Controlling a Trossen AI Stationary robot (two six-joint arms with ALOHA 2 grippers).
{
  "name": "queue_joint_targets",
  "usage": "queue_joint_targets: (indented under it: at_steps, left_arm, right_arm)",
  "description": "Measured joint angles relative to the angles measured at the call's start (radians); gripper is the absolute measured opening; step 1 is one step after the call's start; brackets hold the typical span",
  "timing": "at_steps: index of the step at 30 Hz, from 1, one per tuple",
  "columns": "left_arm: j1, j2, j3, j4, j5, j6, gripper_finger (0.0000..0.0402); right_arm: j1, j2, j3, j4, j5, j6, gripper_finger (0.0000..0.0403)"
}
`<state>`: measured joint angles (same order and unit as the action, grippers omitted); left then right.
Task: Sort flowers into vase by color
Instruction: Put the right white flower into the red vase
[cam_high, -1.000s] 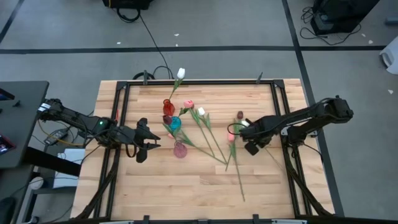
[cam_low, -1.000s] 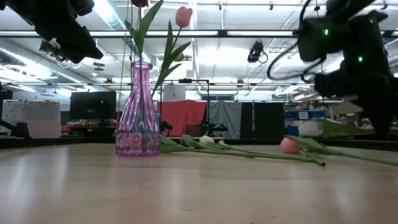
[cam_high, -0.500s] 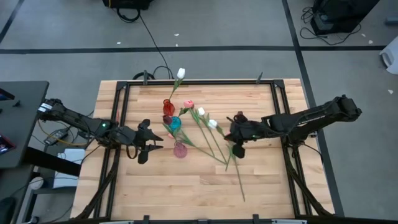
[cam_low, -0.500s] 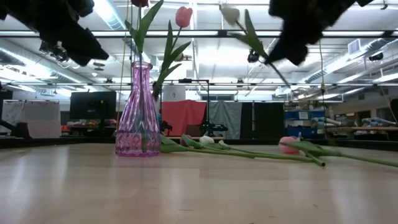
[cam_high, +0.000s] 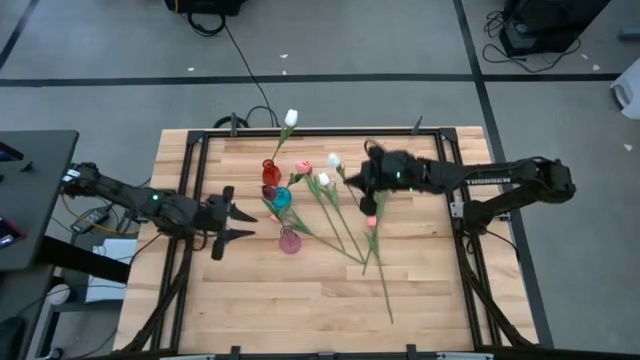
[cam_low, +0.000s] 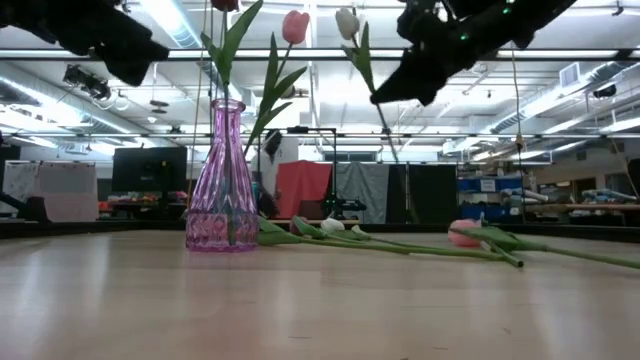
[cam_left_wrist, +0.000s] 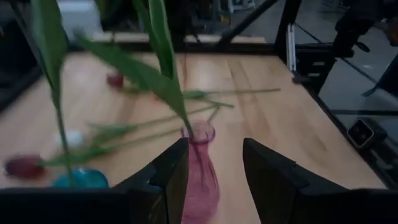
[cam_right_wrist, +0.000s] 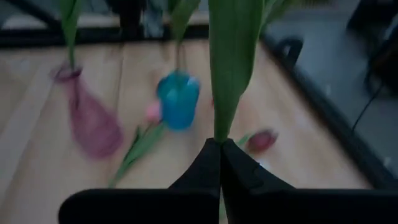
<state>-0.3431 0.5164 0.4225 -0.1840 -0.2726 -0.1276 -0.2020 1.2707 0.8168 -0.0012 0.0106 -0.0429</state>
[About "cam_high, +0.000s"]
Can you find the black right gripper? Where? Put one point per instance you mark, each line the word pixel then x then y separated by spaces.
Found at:
pixel 385 170

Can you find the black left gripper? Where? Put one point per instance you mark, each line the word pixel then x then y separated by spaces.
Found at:
pixel 215 217

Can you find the tulip with green leaves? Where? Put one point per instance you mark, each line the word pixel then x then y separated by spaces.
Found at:
pixel 381 199

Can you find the dark red tulip flower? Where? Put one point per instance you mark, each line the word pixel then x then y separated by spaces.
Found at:
pixel 268 192

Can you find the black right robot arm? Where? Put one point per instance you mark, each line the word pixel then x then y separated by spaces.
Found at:
pixel 500 176

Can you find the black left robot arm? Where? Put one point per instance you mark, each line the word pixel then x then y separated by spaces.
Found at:
pixel 120 192

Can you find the blue glass vase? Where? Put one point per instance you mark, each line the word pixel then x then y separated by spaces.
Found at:
pixel 283 199

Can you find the pink glass vase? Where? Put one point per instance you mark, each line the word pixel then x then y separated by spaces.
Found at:
pixel 290 243

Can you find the red glass vase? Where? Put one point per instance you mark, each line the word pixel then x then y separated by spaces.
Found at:
pixel 271 175

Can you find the white box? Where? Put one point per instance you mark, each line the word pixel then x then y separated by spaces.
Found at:
pixel 110 270

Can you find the black power adapter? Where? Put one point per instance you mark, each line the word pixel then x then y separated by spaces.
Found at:
pixel 90 217

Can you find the black desk foot bar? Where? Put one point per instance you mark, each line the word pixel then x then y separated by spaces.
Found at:
pixel 85 260

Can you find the white round object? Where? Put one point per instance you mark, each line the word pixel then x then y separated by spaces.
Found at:
pixel 57 295

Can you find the black desk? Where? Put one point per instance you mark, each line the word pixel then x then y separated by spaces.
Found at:
pixel 35 200

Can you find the black floor box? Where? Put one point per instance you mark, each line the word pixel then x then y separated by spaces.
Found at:
pixel 205 5

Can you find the red-edged device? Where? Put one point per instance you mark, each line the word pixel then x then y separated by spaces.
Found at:
pixel 7 232

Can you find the dark flat device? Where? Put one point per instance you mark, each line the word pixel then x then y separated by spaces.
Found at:
pixel 10 151

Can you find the black equipment case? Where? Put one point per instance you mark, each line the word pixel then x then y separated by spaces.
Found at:
pixel 545 25

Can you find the white plastic object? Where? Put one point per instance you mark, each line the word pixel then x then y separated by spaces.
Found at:
pixel 629 95

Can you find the black aluminium table frame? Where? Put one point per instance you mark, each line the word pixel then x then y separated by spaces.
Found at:
pixel 350 132

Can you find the black frame clamp post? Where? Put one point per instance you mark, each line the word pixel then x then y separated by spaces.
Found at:
pixel 235 352
pixel 233 125
pixel 411 351
pixel 417 125

